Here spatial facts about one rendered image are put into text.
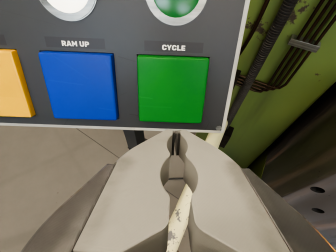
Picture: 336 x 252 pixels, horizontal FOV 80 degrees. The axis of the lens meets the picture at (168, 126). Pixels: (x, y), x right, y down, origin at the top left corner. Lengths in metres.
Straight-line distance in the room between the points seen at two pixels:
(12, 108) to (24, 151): 1.27
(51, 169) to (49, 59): 1.20
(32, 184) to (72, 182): 0.22
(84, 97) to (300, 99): 0.51
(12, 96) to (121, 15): 0.15
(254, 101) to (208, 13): 0.44
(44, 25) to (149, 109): 0.13
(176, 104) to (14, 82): 0.18
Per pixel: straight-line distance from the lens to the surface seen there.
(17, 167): 1.52
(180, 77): 0.22
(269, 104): 0.63
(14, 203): 1.44
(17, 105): 0.29
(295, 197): 0.60
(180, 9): 0.22
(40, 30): 0.25
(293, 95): 0.60
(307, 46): 0.50
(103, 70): 0.23
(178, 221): 0.54
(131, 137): 0.56
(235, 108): 0.63
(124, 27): 0.22
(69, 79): 0.24
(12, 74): 0.27
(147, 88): 0.22
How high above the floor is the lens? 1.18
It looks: 58 degrees down
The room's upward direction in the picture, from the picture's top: 3 degrees clockwise
